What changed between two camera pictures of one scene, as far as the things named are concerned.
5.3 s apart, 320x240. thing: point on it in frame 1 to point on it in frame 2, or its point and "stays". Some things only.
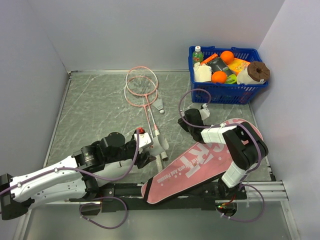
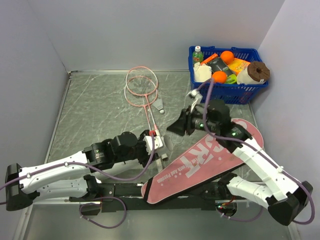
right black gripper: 182,121 to 184,121
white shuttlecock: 158,104 stays
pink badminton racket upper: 142,81 stays
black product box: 217,64 stays
